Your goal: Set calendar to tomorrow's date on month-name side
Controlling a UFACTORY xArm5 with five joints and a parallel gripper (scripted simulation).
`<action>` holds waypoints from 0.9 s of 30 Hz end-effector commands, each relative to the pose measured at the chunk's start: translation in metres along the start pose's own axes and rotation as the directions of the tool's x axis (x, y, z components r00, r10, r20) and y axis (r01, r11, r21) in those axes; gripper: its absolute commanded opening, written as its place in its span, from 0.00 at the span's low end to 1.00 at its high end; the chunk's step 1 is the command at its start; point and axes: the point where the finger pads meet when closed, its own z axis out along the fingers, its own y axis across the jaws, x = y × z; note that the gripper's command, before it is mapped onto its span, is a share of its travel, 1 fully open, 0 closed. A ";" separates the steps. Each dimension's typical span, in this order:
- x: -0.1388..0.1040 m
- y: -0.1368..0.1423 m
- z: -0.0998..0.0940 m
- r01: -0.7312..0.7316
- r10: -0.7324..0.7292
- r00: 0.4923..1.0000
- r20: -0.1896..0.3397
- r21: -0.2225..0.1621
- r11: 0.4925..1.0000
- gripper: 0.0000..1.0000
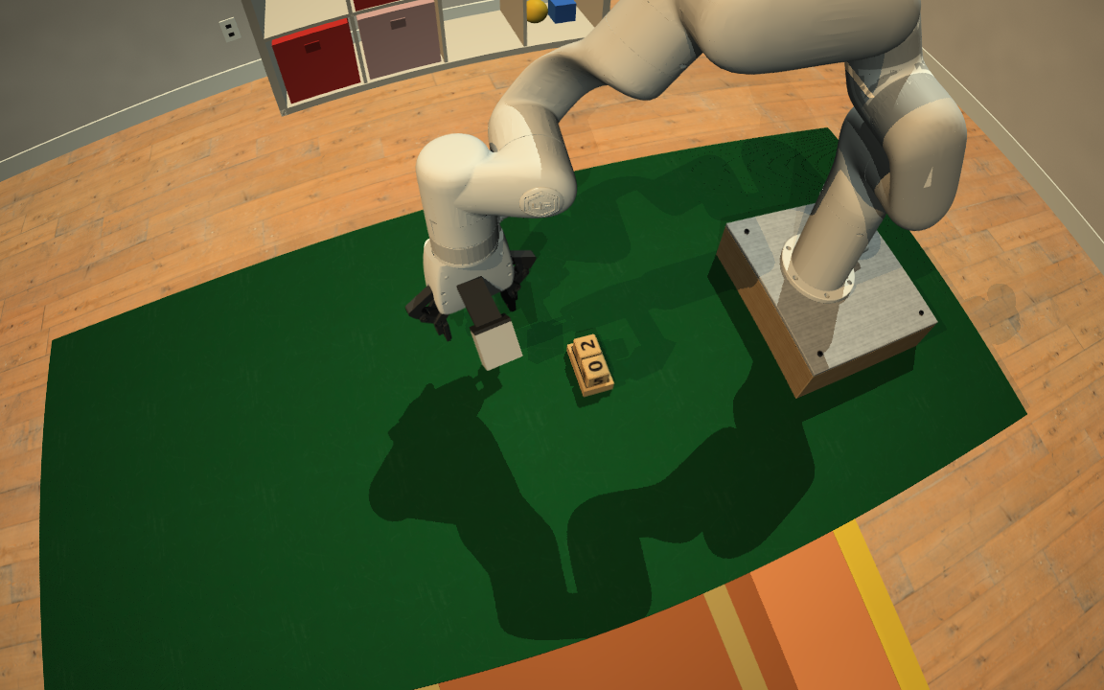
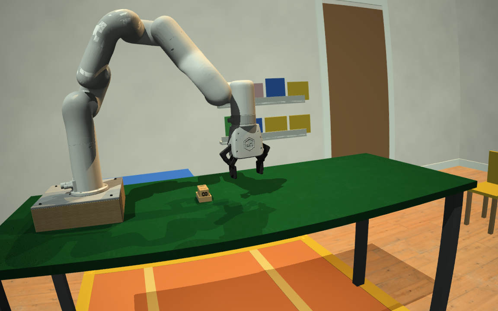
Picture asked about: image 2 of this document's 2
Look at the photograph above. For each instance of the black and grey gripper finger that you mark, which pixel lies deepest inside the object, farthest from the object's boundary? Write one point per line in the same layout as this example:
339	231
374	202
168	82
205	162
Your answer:
260	159
231	162

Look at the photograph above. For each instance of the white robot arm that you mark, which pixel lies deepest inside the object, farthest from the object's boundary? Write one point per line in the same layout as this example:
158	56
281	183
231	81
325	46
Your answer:
80	107

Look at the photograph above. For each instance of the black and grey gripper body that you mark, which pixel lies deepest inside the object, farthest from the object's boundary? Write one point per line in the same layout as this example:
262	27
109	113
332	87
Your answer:
246	141

